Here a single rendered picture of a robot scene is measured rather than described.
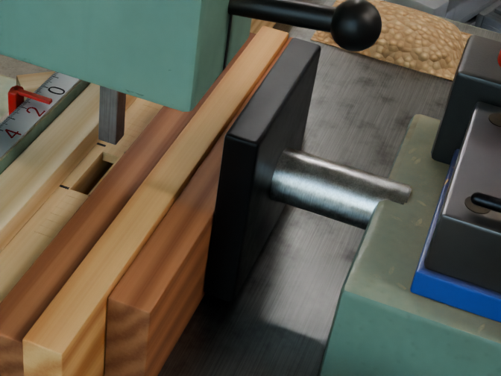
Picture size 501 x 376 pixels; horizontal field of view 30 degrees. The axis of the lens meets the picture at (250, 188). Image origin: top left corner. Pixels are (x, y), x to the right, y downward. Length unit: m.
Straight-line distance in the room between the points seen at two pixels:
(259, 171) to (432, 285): 0.08
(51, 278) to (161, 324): 0.05
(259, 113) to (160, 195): 0.06
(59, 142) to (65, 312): 0.11
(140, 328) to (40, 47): 0.12
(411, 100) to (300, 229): 0.15
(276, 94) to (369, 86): 0.21
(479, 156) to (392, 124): 0.19
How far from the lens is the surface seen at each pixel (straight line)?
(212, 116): 0.45
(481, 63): 0.43
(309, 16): 0.36
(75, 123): 0.45
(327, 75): 0.60
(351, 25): 0.36
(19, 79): 0.67
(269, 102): 0.39
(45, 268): 0.37
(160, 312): 0.37
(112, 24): 0.36
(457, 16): 1.07
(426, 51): 0.63
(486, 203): 0.35
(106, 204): 0.40
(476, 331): 0.37
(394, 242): 0.39
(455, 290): 0.36
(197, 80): 0.36
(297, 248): 0.47
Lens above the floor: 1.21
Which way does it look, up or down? 39 degrees down
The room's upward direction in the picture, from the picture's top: 9 degrees clockwise
